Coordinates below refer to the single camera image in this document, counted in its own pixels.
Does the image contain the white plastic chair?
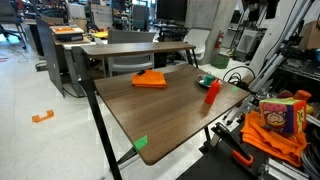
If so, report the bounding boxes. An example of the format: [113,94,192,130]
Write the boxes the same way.
[182,28,211,62]

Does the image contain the green plastic cup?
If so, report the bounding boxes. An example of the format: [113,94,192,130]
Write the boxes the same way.
[203,73,216,86]

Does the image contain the box with orange lid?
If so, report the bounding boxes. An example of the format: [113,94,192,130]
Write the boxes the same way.
[49,24,86,43]

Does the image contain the brown raised shelf board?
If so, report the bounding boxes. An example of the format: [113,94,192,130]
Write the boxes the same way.
[79,41,198,58]

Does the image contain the black computer monitor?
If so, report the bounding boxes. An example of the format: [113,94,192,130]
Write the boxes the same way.
[155,0,188,23]

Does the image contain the brown wooden table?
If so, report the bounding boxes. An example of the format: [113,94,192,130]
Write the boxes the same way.
[71,45,214,180]

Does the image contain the folded orange cloth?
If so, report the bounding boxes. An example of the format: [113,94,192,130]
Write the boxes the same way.
[131,69,168,89]

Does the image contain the black clamp orange handle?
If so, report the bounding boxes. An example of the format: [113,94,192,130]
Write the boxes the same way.
[210,122,255,168]

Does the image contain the orange squeeze bottle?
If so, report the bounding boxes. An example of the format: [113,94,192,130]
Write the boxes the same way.
[204,78,222,106]

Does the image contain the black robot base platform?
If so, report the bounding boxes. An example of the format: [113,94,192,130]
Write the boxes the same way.
[176,124,320,180]

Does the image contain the black table cable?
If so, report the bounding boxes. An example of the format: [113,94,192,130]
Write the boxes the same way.
[222,65,257,92]

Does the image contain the grey metal tripod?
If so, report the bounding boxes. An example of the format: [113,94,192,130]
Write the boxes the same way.
[223,0,316,127]

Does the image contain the orange floor tape mark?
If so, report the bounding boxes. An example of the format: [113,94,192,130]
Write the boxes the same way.
[31,109,55,124]

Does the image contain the crumpled orange cloth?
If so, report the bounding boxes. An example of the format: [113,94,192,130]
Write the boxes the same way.
[240,111,308,168]

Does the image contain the green bin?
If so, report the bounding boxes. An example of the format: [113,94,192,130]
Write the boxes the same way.
[210,53,231,70]

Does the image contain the red fire extinguisher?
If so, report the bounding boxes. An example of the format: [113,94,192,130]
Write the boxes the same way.
[214,29,225,50]

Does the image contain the round metal bowl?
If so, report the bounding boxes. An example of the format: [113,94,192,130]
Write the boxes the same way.
[195,74,224,89]

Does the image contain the grey partition panel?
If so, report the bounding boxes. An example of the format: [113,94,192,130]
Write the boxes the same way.
[35,17,65,98]

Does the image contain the grey office chair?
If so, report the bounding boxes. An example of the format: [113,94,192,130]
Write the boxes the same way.
[107,29,157,76]

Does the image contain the colourful plush cube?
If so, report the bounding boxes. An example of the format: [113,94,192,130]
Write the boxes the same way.
[258,97,308,135]

